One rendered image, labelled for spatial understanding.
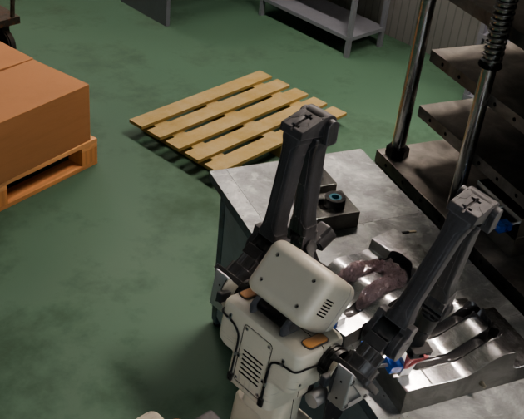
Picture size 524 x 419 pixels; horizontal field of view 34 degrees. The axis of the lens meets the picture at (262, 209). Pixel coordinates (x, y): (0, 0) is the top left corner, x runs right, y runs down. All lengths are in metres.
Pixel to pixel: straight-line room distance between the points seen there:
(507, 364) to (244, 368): 0.87
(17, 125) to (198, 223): 1.04
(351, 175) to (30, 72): 2.07
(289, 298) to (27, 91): 2.88
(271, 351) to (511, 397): 0.90
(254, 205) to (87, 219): 1.48
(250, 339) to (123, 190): 2.74
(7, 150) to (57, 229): 0.47
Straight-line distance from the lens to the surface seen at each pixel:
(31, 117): 4.54
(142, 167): 4.99
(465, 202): 2.02
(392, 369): 2.50
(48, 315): 3.99
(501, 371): 2.70
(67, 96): 4.67
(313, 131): 2.16
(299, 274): 2.05
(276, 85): 5.79
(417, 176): 3.66
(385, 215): 3.34
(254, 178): 3.45
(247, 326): 2.13
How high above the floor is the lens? 2.63
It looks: 34 degrees down
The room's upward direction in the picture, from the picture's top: 6 degrees clockwise
